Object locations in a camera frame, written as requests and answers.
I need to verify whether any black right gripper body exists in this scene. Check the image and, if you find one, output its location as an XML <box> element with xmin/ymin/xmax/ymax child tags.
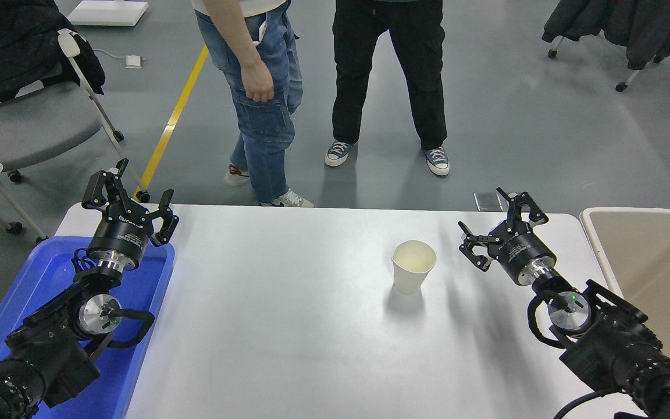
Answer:
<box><xmin>494</xmin><ymin>231</ymin><xmax>558</xmax><ymax>286</ymax></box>

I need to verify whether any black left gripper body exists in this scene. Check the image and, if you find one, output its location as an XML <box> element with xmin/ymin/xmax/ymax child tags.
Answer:
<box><xmin>87</xmin><ymin>208</ymin><xmax>152</xmax><ymax>269</ymax></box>

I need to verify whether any white paper cup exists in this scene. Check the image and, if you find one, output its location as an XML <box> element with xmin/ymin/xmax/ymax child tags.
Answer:
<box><xmin>392</xmin><ymin>240</ymin><xmax>437</xmax><ymax>296</ymax></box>

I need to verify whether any person's hand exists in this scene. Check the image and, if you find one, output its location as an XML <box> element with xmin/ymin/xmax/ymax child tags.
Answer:
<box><xmin>240</xmin><ymin>57</ymin><xmax>276</xmax><ymax>104</ymax></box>

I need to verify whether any metal floor socket plate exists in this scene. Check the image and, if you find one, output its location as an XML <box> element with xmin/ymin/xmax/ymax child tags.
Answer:
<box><xmin>473</xmin><ymin>191</ymin><xmax>505</xmax><ymax>212</ymax></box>

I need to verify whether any blue plastic tray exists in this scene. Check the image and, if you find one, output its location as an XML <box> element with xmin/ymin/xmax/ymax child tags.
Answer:
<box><xmin>0</xmin><ymin>235</ymin><xmax>176</xmax><ymax>419</ymax></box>

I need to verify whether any grey chair with castors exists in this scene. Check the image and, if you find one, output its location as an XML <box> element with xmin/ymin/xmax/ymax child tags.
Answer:
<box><xmin>0</xmin><ymin>28</ymin><xmax>151</xmax><ymax>204</ymax></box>

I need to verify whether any person in jeans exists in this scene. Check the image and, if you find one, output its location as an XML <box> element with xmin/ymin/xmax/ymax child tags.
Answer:
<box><xmin>191</xmin><ymin>0</ymin><xmax>316</xmax><ymax>209</ymax></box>

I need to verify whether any large pale plastic bin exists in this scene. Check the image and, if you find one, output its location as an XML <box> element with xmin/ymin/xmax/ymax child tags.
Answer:
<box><xmin>579</xmin><ymin>207</ymin><xmax>670</xmax><ymax>360</ymax></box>

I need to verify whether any white-legged chair with castors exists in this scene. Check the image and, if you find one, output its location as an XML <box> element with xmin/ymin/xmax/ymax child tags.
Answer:
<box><xmin>547</xmin><ymin>17</ymin><xmax>670</xmax><ymax>117</ymax></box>

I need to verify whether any person in black trousers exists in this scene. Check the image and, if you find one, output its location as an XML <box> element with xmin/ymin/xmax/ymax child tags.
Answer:
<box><xmin>324</xmin><ymin>0</ymin><xmax>451</xmax><ymax>177</ymax></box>

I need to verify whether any flat white board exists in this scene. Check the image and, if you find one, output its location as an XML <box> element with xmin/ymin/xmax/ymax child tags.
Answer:
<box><xmin>67</xmin><ymin>0</ymin><xmax>149</xmax><ymax>28</ymax></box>

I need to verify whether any black jacket on grey chair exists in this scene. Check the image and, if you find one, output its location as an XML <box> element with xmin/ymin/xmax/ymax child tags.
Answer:
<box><xmin>0</xmin><ymin>0</ymin><xmax>106</xmax><ymax>105</ymax></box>

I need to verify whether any dark grey draped jacket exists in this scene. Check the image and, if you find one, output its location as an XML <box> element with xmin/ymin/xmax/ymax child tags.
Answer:
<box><xmin>541</xmin><ymin>0</ymin><xmax>670</xmax><ymax>71</ymax></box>

